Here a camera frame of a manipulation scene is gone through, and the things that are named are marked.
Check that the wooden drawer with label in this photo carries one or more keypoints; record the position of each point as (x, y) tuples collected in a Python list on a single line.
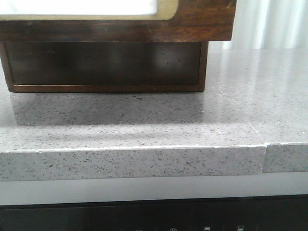
[(194, 20)]

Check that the lower wooden drawer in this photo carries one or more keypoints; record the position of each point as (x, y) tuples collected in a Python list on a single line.
[(104, 63)]

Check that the dark wooden drawer cabinet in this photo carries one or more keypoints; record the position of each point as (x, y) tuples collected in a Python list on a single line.
[(14, 87)]

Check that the black appliance control panel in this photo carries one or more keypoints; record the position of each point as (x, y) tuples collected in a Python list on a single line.
[(263, 213)]

